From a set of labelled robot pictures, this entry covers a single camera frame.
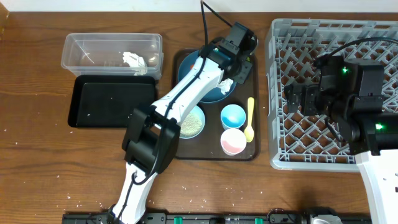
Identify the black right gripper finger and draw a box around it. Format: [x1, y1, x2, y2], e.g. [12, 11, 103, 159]
[300, 85, 318, 115]
[284, 84, 302, 113]

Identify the light blue rice bowl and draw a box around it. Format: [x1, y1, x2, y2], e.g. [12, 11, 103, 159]
[180, 106, 205, 139]

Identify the white napkin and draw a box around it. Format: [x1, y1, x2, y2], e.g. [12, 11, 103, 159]
[123, 52, 147, 76]

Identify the white tissue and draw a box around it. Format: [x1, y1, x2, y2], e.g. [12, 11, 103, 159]
[217, 78, 234, 95]

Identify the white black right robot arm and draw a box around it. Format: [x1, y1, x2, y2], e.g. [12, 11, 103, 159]
[284, 55, 397, 223]

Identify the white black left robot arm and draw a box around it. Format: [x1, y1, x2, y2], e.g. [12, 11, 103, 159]
[108, 44, 255, 223]

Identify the grey dishwasher rack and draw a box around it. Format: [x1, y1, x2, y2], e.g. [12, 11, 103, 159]
[265, 19, 397, 172]

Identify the clear plastic waste bin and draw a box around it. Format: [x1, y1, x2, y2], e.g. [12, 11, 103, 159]
[61, 33, 164, 80]

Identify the yellow plastic spoon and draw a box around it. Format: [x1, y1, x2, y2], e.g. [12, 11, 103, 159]
[244, 97, 254, 142]

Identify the dark blue plate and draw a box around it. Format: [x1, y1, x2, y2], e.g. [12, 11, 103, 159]
[176, 50, 237, 103]

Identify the light blue cup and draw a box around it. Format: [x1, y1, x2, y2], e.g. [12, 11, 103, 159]
[220, 104, 246, 129]

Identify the dark brown serving tray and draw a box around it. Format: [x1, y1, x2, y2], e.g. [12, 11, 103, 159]
[176, 56, 261, 161]

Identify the pink cup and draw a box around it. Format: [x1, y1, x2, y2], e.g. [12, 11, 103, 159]
[220, 128, 247, 156]

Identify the black rectangular tray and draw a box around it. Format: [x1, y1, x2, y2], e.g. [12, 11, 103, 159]
[68, 75, 157, 128]

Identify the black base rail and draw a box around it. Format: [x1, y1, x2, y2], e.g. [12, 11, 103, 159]
[62, 207, 372, 224]

